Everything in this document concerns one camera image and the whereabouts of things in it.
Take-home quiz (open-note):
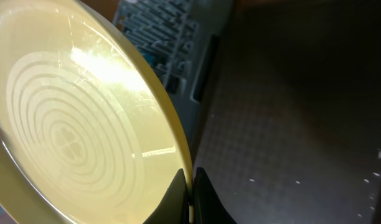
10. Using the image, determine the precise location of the grey plastic dish rack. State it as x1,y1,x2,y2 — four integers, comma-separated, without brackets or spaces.
112,0,235,156

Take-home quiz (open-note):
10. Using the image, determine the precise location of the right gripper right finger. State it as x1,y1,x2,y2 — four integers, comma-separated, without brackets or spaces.
194,167,236,224

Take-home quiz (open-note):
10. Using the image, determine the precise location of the dark brown serving tray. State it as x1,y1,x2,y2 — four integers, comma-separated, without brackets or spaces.
195,0,381,223

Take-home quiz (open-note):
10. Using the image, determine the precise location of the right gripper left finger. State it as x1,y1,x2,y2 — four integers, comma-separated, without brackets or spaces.
144,169,189,224

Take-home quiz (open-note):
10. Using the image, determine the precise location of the yellow plate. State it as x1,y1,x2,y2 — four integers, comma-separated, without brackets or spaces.
0,0,192,223

